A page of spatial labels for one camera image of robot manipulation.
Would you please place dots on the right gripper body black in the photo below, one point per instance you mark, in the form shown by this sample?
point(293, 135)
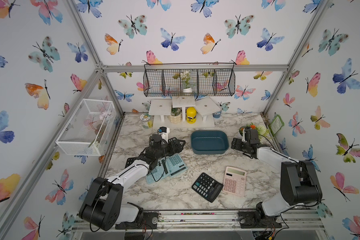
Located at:
point(239, 144)

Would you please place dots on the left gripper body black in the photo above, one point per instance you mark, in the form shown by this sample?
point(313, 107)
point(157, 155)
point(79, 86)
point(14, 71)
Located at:
point(164, 150)

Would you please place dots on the light blue calculator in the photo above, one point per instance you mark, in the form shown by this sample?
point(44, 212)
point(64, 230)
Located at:
point(175, 165)
point(160, 172)

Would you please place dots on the teal plastic storage box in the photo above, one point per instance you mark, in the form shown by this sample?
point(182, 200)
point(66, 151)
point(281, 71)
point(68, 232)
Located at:
point(209, 142)

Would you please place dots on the black calculator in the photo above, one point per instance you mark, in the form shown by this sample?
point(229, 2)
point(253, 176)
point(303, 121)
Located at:
point(131, 162)
point(207, 187)

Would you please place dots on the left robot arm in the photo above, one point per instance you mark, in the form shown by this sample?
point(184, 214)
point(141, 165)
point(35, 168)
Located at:
point(103, 207)

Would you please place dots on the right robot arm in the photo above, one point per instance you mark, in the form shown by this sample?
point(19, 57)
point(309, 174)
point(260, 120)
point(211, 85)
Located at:
point(299, 184)

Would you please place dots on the pink calculator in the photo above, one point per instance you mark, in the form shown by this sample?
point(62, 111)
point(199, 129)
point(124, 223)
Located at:
point(235, 181)

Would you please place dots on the black calculator front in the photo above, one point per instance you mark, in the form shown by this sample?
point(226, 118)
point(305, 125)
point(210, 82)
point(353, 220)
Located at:
point(207, 187)

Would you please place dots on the potted orange flower plant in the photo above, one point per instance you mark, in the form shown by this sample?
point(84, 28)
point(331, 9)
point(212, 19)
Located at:
point(263, 131)

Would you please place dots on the cream bumpy plant pot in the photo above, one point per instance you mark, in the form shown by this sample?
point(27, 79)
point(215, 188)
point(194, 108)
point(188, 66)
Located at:
point(176, 115)

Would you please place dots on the sunflower seed can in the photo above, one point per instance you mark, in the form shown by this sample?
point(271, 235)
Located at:
point(146, 121)

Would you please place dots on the green framed card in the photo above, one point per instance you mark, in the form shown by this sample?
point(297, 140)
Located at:
point(276, 124)

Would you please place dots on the yellow plastic jar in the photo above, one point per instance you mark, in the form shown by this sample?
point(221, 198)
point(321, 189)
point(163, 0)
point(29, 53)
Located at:
point(191, 115)

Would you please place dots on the blue can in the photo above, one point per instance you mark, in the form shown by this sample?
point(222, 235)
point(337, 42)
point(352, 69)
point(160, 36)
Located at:
point(217, 115)

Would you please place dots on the white wooden riser shelf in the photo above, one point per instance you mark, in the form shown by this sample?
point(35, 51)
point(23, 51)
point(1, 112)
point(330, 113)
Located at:
point(160, 110)

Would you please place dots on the small white flower pot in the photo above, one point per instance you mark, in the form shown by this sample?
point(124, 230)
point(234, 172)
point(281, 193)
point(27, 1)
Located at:
point(185, 77)

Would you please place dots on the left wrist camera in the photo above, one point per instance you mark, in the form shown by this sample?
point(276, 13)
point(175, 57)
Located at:
point(164, 133)

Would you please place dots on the white mesh wall basket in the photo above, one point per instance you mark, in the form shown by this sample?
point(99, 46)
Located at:
point(87, 131)

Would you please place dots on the black wire wall basket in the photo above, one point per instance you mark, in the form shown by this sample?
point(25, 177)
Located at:
point(175, 80)

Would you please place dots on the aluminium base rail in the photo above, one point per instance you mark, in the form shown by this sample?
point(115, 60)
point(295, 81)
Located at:
point(222, 220)

